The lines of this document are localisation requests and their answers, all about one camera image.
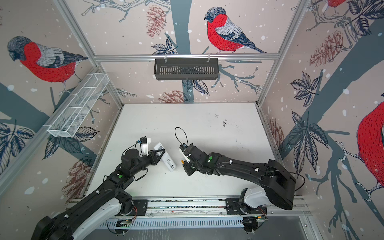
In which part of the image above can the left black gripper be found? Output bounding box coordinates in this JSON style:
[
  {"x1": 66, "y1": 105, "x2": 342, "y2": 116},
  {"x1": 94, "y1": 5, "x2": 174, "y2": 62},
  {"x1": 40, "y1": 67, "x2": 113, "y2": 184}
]
[{"x1": 130, "y1": 148, "x2": 166, "y2": 177}]

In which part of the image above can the white remote control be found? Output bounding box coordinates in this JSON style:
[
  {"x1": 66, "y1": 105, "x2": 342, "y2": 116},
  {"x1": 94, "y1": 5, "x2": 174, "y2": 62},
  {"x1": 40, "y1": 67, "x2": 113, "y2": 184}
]
[{"x1": 154, "y1": 142, "x2": 177, "y2": 172}]

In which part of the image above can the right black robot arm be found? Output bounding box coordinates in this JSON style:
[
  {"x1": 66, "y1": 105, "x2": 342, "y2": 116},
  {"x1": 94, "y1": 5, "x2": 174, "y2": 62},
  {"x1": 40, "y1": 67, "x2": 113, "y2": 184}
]
[{"x1": 180, "y1": 143, "x2": 296, "y2": 211}]

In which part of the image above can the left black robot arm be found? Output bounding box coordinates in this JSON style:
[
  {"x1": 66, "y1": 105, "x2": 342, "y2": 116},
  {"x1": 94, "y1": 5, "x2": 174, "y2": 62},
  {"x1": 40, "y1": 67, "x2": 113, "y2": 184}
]
[{"x1": 32, "y1": 149, "x2": 166, "y2": 240}]

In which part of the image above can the aluminium top crossbar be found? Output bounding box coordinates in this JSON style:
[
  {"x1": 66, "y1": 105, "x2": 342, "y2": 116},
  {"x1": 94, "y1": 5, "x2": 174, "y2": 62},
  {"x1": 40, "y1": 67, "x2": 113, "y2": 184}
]
[{"x1": 94, "y1": 53, "x2": 280, "y2": 63}]

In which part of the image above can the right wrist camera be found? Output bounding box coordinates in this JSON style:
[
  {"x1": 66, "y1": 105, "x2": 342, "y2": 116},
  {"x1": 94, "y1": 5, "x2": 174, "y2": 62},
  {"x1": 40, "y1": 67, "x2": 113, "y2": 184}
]
[{"x1": 179, "y1": 143, "x2": 188, "y2": 154}]

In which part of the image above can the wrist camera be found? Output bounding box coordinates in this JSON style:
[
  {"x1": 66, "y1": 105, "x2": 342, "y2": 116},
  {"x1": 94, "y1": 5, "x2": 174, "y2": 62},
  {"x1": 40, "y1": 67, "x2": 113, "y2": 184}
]
[
  {"x1": 179, "y1": 143, "x2": 188, "y2": 154},
  {"x1": 139, "y1": 136, "x2": 151, "y2": 156}
]

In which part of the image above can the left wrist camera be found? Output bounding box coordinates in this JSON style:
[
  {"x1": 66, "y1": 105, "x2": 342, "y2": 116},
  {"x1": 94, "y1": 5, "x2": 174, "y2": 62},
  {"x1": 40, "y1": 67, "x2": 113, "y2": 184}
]
[{"x1": 139, "y1": 136, "x2": 151, "y2": 156}]

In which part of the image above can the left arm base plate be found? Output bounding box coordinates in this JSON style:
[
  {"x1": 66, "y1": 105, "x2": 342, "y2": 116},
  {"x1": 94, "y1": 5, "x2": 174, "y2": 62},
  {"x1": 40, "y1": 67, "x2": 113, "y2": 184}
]
[{"x1": 119, "y1": 200, "x2": 149, "y2": 217}]

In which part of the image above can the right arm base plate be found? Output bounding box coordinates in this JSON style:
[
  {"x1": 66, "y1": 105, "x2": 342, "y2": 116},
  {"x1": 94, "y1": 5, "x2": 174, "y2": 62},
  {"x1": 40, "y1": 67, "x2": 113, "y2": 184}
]
[{"x1": 224, "y1": 198, "x2": 267, "y2": 216}]

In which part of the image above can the black wall basket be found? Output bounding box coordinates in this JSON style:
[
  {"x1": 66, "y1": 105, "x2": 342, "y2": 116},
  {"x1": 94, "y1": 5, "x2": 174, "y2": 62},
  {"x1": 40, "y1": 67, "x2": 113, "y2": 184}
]
[{"x1": 154, "y1": 58, "x2": 219, "y2": 81}]

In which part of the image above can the white wire mesh basket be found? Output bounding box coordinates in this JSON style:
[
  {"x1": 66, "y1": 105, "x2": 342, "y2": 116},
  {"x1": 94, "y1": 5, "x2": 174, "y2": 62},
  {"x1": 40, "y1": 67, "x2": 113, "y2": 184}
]
[{"x1": 48, "y1": 73, "x2": 110, "y2": 138}]

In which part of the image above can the aluminium front rail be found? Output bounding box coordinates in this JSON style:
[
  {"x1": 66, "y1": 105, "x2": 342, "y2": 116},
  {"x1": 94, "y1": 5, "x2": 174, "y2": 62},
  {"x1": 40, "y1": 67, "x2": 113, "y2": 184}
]
[{"x1": 61, "y1": 195, "x2": 313, "y2": 219}]

